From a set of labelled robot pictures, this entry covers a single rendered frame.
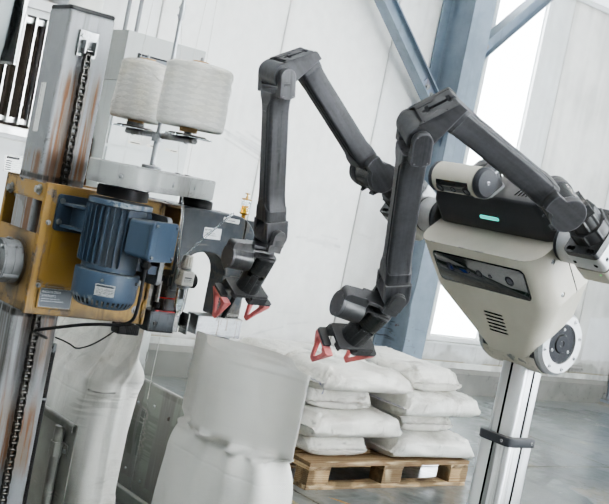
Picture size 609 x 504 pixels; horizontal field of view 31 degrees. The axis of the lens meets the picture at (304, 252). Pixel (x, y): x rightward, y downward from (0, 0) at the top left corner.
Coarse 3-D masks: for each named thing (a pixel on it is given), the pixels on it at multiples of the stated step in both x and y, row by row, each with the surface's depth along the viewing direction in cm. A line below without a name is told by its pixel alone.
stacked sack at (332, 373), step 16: (288, 352) 571; (304, 352) 571; (304, 368) 555; (320, 368) 548; (336, 368) 550; (352, 368) 561; (368, 368) 573; (384, 368) 583; (320, 384) 540; (336, 384) 546; (352, 384) 553; (368, 384) 559; (384, 384) 565; (400, 384) 573
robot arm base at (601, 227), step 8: (592, 208) 230; (600, 208) 233; (592, 216) 229; (600, 216) 231; (608, 216) 235; (584, 224) 229; (592, 224) 230; (600, 224) 230; (608, 224) 231; (576, 232) 231; (584, 232) 231; (592, 232) 230; (600, 232) 230; (608, 232) 232; (568, 240) 237; (576, 240) 233; (584, 240) 231; (592, 240) 231; (600, 240) 231; (608, 240) 232; (568, 248) 237; (576, 248) 234; (584, 248) 233; (592, 248) 232; (600, 248) 231; (576, 256) 235; (584, 256) 233; (592, 256) 231; (600, 256) 231
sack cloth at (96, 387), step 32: (64, 320) 334; (96, 320) 322; (64, 352) 324; (96, 352) 313; (128, 352) 305; (64, 384) 313; (96, 384) 305; (128, 384) 309; (64, 416) 310; (96, 416) 306; (128, 416) 312; (96, 448) 307; (96, 480) 309
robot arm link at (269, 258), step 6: (258, 252) 263; (264, 252) 264; (270, 252) 264; (258, 258) 263; (264, 258) 263; (270, 258) 264; (258, 264) 263; (264, 264) 263; (270, 264) 263; (252, 270) 264; (258, 270) 264; (264, 270) 264; (270, 270) 266; (258, 276) 264; (264, 276) 265
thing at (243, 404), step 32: (224, 352) 257; (256, 352) 276; (192, 384) 280; (224, 384) 257; (256, 384) 254; (288, 384) 252; (192, 416) 267; (224, 416) 256; (256, 416) 254; (288, 416) 251; (192, 448) 266; (224, 448) 255; (256, 448) 254; (288, 448) 250; (160, 480) 274; (192, 480) 262; (224, 480) 253; (256, 480) 249; (288, 480) 255
